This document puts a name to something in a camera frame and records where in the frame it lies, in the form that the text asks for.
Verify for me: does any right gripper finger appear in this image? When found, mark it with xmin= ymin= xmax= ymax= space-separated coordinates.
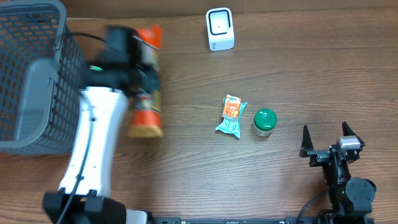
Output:
xmin=342 ymin=121 xmax=365 ymax=146
xmin=299 ymin=125 xmax=314 ymax=157

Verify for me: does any red snack package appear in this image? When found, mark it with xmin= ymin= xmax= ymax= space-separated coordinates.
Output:
xmin=128 ymin=25 xmax=164 ymax=138

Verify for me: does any green lid jar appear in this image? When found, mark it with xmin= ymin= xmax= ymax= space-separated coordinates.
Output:
xmin=252 ymin=108 xmax=277 ymax=137

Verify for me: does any teal tissue packet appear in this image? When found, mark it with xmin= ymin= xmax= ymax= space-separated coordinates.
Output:
xmin=215 ymin=102 xmax=247 ymax=139

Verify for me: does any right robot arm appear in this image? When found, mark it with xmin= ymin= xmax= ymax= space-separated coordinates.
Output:
xmin=295 ymin=122 xmax=377 ymax=223

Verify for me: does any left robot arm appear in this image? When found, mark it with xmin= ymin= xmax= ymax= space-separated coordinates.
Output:
xmin=42 ymin=26 xmax=162 ymax=224

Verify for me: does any white barcode scanner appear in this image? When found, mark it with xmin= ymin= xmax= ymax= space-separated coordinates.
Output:
xmin=205 ymin=7 xmax=234 ymax=52

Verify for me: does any grey plastic mesh basket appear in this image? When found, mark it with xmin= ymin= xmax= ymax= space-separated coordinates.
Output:
xmin=1 ymin=1 xmax=85 ymax=155

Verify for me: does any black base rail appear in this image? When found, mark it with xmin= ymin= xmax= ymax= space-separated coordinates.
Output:
xmin=148 ymin=217 xmax=326 ymax=224

